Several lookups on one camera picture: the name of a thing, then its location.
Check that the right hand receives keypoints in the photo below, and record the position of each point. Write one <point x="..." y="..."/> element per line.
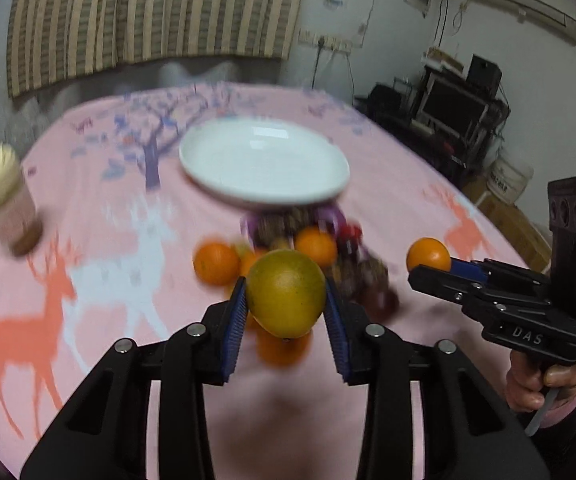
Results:
<point x="524" y="385"/>

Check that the wall power strip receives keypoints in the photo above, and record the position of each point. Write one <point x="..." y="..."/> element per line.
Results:
<point x="327" y="42"/>

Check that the white oval plate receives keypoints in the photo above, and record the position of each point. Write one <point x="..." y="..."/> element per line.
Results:
<point x="263" y="161"/>

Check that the cardboard box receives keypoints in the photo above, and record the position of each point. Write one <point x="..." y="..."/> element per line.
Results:
<point x="532" y="246"/>

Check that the black tv stand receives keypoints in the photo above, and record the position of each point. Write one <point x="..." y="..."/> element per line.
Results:
<point x="447" y="119"/>

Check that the small orange kumquat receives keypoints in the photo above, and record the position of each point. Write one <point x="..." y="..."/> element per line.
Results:
<point x="428" y="251"/>

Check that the white plastic bucket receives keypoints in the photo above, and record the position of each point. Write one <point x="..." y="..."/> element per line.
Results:
<point x="508" y="176"/>

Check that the yellow-green citrus fruit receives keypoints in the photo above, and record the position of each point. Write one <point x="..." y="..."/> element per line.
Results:
<point x="286" y="293"/>

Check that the large orange tangerine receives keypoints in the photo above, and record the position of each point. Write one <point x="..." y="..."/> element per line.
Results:
<point x="318" y="245"/>

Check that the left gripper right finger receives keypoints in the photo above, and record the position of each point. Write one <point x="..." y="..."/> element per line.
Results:
<point x="425" y="401"/>

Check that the red cherry tomato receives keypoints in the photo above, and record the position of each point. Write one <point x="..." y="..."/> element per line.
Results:
<point x="350" y="232"/>

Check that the striped beige curtain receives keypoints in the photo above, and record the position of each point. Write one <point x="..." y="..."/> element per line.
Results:
<point x="51" y="41"/>

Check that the cream lid plastic jar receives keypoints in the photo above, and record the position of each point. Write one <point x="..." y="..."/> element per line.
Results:
<point x="21" y="226"/>

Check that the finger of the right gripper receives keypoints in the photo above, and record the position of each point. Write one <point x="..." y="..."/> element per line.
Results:
<point x="488" y="268"/>
<point x="442" y="285"/>

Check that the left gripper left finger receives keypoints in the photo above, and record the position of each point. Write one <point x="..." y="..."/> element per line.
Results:
<point x="100" y="433"/>

